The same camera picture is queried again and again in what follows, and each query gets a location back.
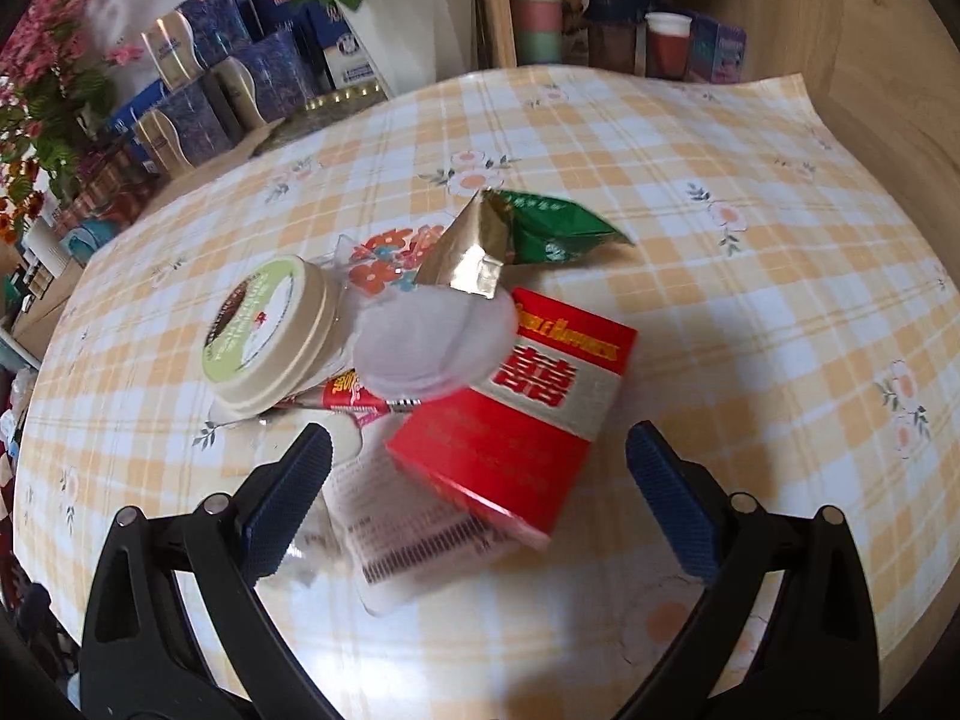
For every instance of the green snack packet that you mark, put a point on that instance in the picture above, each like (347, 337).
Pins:
(562, 229)

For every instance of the round jar with green lid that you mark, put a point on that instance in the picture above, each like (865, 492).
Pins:
(270, 330)

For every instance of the blue box with white emblem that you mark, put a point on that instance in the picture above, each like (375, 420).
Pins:
(349, 52)

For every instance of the red stick sachet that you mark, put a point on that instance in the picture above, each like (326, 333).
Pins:
(345, 394)

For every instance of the teal round pouch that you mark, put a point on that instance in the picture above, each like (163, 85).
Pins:
(86, 238)

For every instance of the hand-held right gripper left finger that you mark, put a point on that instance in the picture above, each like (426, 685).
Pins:
(289, 495)

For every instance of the striped planter basket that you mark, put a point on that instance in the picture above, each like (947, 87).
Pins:
(112, 187)

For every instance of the small dark blue box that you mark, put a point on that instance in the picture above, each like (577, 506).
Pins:
(270, 7)

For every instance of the yellow plaid floral tablecloth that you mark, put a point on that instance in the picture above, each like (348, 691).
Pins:
(675, 277)

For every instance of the orange flower bunch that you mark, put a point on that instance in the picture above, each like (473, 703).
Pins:
(15, 202)

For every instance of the floral print clear packet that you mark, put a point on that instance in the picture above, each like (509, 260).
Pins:
(382, 262)

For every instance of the stack of pastel paper cups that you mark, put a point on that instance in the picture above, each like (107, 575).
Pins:
(534, 7)

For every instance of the white printed packet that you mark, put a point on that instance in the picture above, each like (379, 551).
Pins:
(420, 540)

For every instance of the wooden shelf unit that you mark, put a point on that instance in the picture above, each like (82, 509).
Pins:
(495, 7)

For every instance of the gold foil wrapper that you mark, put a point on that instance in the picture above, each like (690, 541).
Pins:
(472, 247)

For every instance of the red cigarette pack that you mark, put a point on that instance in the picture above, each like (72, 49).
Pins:
(517, 427)

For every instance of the blue and white flat carton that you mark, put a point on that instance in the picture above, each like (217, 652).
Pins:
(135, 109)

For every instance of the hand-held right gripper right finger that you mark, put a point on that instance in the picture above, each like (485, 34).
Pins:
(675, 495)

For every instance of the gold and blue gift box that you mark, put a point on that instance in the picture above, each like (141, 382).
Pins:
(274, 79)
(202, 30)
(187, 127)

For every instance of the gold tray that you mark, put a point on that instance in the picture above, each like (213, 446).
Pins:
(330, 112)

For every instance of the pink blossom arrangement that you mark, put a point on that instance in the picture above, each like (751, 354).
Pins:
(52, 37)

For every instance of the small blue purple box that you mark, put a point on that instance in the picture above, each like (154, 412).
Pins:
(716, 49)

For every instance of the white faceted pot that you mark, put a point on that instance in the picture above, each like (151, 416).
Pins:
(409, 30)

